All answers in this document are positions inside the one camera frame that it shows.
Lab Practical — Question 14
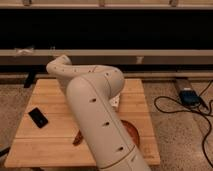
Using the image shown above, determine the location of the black phone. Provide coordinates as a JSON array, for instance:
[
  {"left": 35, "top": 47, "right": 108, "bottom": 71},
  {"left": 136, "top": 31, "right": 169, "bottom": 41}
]
[{"left": 29, "top": 108, "right": 48, "bottom": 128}]

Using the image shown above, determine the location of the wooden board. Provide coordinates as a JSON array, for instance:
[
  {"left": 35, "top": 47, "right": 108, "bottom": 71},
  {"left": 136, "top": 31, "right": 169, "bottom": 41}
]
[{"left": 5, "top": 79, "right": 160, "bottom": 168}]

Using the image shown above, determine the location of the black cable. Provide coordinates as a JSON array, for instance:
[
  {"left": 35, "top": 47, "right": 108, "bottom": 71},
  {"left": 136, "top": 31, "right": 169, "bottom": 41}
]
[{"left": 153, "top": 79, "right": 213, "bottom": 168}]

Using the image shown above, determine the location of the blue power adapter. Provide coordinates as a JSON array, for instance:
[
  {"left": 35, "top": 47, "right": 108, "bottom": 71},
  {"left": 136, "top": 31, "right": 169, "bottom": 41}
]
[{"left": 179, "top": 90, "right": 199, "bottom": 106}]

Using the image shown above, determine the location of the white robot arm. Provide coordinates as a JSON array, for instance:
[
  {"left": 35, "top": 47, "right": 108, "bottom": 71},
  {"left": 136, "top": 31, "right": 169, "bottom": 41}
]
[{"left": 46, "top": 55, "right": 151, "bottom": 171}]

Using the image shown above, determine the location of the orange bowl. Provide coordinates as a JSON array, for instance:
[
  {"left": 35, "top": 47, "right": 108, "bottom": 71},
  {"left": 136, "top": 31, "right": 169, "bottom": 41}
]
[{"left": 122, "top": 120, "right": 140, "bottom": 147}]

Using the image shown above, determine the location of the red chili pepper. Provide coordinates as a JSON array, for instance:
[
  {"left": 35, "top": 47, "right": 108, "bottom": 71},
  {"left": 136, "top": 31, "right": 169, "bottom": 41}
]
[{"left": 73, "top": 132, "right": 83, "bottom": 146}]

